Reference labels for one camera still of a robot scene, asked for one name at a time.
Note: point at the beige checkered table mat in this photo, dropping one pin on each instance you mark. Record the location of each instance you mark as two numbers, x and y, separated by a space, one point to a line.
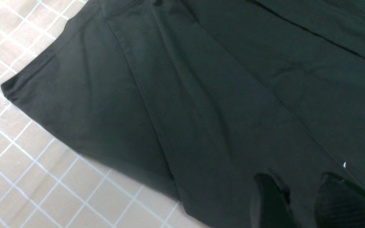
43 183

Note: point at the dark gray long-sleeve shirt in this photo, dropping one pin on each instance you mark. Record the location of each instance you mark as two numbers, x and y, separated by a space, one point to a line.
193 98

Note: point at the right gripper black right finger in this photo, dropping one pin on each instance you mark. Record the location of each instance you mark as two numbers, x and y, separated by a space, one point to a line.
339 203

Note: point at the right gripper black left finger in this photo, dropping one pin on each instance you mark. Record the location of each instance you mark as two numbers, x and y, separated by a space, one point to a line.
270 204

